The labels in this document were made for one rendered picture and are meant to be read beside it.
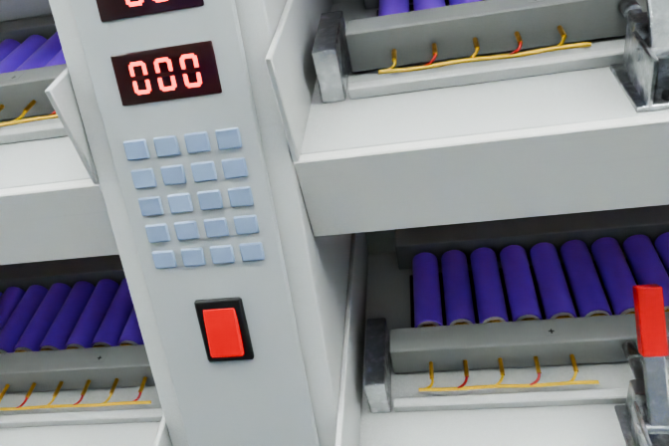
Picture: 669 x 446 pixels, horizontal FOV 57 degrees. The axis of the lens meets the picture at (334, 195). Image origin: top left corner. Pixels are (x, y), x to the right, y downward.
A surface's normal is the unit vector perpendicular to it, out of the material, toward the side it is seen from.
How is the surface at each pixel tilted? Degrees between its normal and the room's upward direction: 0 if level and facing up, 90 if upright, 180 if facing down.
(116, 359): 19
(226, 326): 84
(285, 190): 90
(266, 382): 90
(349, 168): 109
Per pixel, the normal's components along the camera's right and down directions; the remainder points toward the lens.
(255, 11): -0.13, 0.32
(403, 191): -0.07, 0.61
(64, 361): -0.18, -0.78
